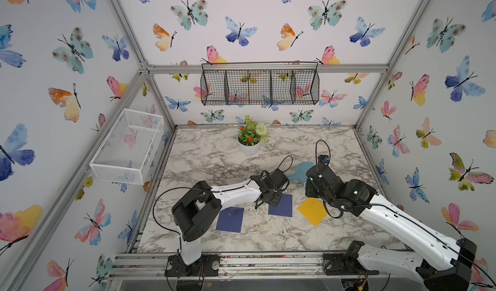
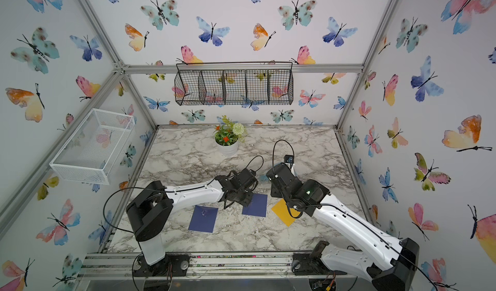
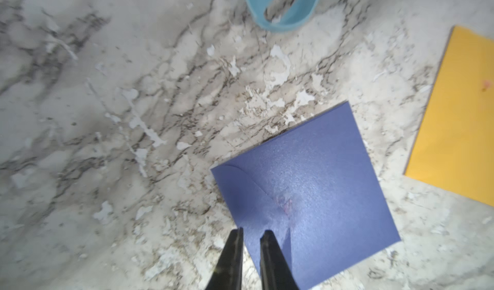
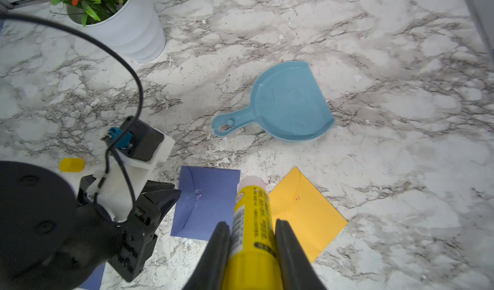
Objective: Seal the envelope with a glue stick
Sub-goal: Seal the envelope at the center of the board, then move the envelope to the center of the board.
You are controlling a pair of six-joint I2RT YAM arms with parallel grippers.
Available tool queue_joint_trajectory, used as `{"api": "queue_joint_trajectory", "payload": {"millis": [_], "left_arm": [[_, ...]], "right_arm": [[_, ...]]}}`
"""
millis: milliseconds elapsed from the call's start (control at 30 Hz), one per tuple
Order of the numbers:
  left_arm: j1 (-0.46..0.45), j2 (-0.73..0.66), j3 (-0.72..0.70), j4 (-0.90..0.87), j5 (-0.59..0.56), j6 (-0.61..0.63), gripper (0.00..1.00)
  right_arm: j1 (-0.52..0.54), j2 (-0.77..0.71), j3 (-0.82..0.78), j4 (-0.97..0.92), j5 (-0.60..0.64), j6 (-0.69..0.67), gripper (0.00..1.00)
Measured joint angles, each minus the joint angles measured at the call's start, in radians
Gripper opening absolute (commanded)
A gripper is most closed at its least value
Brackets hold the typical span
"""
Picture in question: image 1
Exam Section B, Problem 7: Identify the black wire wall basket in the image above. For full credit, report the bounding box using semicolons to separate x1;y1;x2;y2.
200;61;320;106

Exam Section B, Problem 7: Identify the white mesh wall basket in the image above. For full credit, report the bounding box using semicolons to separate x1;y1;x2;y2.
89;108;164;185

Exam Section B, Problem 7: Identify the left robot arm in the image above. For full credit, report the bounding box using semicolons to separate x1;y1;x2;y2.
151;168;290;279

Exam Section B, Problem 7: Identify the potted flower plant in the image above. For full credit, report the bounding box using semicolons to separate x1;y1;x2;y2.
236;115;269;157

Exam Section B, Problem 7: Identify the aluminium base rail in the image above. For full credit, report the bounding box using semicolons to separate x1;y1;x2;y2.
110;250;435;281

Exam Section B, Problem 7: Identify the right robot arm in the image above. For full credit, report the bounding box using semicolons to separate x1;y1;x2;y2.
306;155;477;290

